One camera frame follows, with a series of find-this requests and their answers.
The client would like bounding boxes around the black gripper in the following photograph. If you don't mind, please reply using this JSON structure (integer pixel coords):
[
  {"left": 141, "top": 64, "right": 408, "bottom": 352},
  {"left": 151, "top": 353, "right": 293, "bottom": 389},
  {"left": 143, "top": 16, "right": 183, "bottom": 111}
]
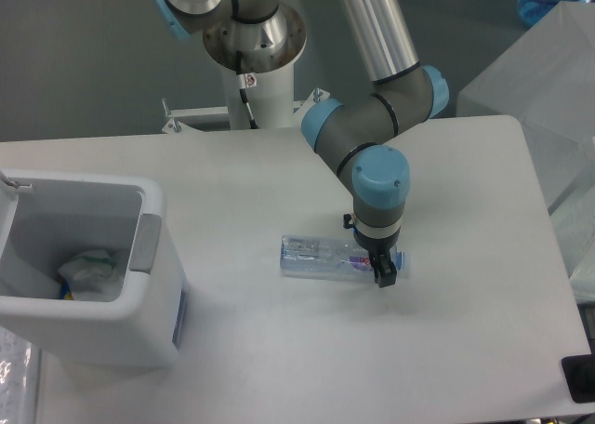
[{"left": 343, "top": 213, "right": 400, "bottom": 288}]

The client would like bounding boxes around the clear plastic water bottle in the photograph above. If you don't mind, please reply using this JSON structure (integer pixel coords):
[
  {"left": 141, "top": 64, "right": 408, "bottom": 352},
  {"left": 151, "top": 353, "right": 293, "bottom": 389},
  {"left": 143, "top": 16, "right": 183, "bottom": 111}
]
[{"left": 278, "top": 232, "right": 414, "bottom": 285}]

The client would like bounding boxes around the white paper wrapper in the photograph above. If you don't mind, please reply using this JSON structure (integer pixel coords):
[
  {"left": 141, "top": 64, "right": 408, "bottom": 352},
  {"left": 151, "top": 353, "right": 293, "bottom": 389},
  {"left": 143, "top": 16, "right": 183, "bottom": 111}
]
[{"left": 58, "top": 249, "right": 129, "bottom": 302}]

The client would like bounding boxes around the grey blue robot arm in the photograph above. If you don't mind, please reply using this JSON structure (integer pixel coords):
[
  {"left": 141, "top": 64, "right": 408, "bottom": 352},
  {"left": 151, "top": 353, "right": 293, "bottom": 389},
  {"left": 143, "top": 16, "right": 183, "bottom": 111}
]
[{"left": 153, "top": 0, "right": 449, "bottom": 287}]

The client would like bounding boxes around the white trash can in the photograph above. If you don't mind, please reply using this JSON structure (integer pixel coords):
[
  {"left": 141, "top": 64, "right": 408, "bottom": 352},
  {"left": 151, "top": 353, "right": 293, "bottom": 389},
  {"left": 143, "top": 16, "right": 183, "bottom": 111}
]
[{"left": 1, "top": 169, "right": 188, "bottom": 367}]

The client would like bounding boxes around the translucent white plastic box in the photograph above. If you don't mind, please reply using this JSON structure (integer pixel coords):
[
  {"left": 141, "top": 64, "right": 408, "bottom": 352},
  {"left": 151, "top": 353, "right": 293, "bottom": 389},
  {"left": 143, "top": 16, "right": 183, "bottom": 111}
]
[{"left": 456, "top": 2, "right": 594, "bottom": 208}]

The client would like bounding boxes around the black device at table edge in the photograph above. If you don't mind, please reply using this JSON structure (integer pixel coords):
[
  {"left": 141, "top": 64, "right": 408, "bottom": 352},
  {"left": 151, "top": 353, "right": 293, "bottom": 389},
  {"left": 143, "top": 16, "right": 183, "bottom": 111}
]
[{"left": 562, "top": 354, "right": 594, "bottom": 404}]

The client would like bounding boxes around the blue snack packet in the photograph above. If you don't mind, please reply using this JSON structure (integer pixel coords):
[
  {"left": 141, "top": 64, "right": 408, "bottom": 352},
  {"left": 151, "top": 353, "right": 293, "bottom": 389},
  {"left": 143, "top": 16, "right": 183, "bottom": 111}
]
[{"left": 59, "top": 280, "right": 73, "bottom": 300}]

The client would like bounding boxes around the clear plastic sheet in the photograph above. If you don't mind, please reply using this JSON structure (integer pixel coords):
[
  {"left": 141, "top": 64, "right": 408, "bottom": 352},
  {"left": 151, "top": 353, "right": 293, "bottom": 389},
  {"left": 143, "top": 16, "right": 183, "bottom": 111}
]
[{"left": 1, "top": 328, "right": 41, "bottom": 423}]

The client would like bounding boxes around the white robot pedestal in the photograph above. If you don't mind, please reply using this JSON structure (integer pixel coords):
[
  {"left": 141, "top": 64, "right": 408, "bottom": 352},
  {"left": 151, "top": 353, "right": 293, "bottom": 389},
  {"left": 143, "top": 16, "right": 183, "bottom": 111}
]
[{"left": 220, "top": 64, "right": 294, "bottom": 130}]

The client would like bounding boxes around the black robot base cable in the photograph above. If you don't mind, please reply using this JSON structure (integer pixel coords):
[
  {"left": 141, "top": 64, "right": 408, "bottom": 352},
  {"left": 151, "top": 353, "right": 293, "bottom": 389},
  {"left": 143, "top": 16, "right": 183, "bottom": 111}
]
[{"left": 233, "top": 49, "right": 259, "bottom": 130}]

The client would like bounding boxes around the white pedestal foot frame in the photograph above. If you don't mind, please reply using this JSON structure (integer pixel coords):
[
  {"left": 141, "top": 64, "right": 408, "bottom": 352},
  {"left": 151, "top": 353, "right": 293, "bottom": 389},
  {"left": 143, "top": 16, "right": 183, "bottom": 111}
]
[{"left": 159, "top": 86, "right": 332, "bottom": 134}]

